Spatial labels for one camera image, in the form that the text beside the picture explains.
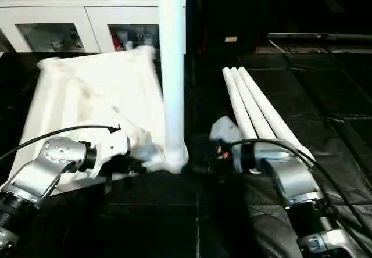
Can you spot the white plastic table top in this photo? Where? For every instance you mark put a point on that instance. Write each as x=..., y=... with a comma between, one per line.
x=87, y=89

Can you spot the white plastic table leg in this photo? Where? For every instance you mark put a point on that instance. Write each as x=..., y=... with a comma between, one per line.
x=266, y=104
x=253, y=104
x=239, y=104
x=173, y=66

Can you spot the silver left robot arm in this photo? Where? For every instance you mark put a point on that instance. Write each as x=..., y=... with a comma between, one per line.
x=52, y=153

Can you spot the black mat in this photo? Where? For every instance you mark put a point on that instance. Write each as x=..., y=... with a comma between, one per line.
x=203, y=211

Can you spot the yellow label sticker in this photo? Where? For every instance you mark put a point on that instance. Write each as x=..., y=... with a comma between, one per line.
x=230, y=39

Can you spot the red and white bottle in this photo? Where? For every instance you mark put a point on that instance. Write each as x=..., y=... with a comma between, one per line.
x=116, y=41

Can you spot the white toy figurine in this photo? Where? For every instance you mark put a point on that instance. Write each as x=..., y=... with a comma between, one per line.
x=56, y=44

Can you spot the long black bar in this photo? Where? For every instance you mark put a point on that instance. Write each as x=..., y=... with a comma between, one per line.
x=319, y=35

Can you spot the white cabinet with glass doors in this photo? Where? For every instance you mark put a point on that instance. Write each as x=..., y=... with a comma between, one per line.
x=72, y=14

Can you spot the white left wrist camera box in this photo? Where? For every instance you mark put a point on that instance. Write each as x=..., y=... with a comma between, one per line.
x=110, y=147

